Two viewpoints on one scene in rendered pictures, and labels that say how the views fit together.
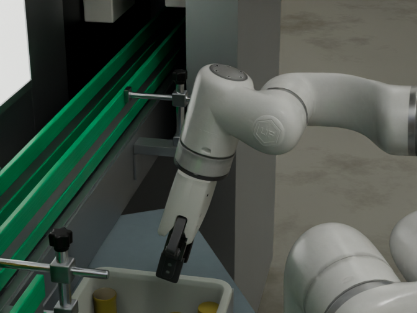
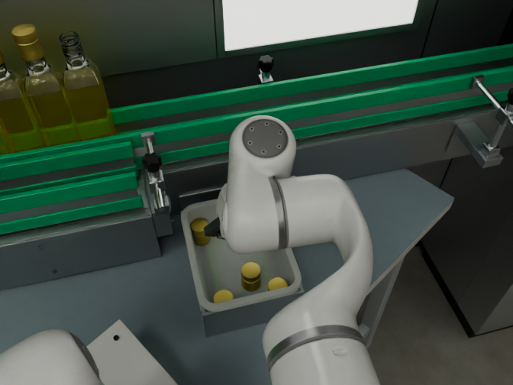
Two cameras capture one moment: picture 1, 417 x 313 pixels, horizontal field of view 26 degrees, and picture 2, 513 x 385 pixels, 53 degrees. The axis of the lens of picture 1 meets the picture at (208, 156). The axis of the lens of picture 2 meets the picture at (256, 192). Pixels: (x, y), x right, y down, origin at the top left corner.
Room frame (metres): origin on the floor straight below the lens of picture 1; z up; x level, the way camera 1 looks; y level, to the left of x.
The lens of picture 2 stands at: (0.89, -0.39, 1.57)
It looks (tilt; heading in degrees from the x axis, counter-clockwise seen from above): 49 degrees down; 63
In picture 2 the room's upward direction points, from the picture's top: straight up
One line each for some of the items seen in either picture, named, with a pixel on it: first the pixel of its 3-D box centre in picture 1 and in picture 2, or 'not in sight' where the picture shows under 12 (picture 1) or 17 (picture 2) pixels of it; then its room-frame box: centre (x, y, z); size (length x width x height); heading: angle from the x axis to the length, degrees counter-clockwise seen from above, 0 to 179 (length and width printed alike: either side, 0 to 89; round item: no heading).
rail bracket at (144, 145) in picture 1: (168, 125); (488, 130); (1.62, 0.08, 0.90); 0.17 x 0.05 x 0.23; 78
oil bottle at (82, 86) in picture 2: not in sight; (93, 115); (0.94, 0.35, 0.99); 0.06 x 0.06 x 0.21; 77
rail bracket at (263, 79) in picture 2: not in sight; (262, 81); (1.27, 0.36, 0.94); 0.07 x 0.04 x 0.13; 78
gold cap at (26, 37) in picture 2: not in sight; (28, 43); (0.88, 0.36, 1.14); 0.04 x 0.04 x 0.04
